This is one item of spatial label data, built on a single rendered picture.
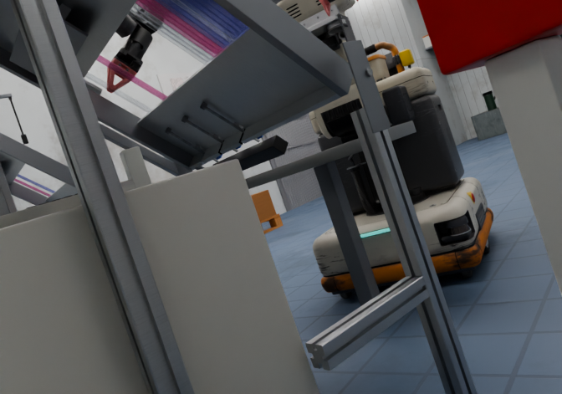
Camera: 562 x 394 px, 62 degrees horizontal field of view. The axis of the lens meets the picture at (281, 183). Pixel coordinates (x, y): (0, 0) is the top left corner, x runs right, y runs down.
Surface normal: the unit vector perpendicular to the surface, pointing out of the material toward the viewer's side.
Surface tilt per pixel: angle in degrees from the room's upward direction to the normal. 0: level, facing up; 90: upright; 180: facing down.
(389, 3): 90
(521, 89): 90
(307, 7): 98
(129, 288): 90
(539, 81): 90
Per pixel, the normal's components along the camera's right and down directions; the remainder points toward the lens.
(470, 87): -0.60, 0.22
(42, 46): 0.58, -0.18
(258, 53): -0.28, 0.87
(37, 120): 0.73, -0.24
